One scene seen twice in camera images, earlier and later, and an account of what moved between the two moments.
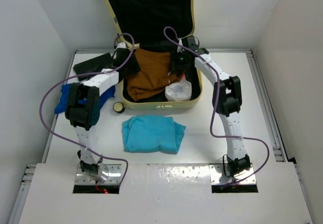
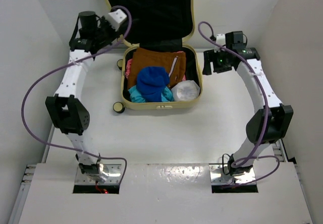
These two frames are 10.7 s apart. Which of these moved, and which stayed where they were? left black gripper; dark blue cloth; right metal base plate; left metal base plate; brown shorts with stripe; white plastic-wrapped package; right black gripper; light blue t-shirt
Moved: light blue t-shirt; right black gripper; left black gripper; dark blue cloth; white plastic-wrapped package
Stayed: left metal base plate; brown shorts with stripe; right metal base plate
